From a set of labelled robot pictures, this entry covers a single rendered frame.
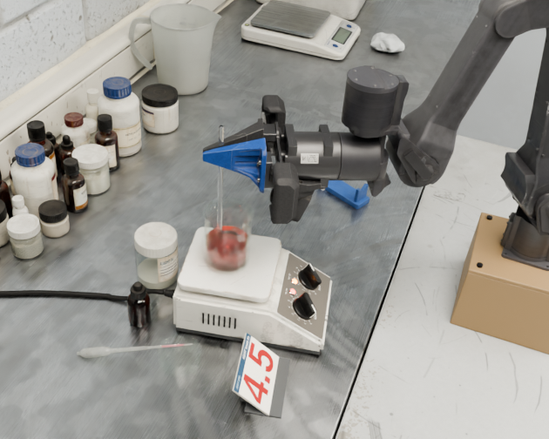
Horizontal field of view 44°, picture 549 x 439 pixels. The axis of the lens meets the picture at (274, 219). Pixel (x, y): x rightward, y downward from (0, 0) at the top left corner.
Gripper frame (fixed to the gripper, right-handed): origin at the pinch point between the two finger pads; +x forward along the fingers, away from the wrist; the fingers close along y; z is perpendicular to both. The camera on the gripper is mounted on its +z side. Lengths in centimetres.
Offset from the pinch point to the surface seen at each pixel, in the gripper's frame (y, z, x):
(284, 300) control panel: -4.5, 19.6, -7.2
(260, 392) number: -15.4, 24.1, -3.5
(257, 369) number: -12.5, 23.4, -3.3
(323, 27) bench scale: 89, 23, -26
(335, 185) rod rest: 28.1, 24.9, -19.7
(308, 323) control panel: -6.7, 21.6, -10.2
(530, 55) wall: 114, 40, -94
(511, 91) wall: 115, 52, -92
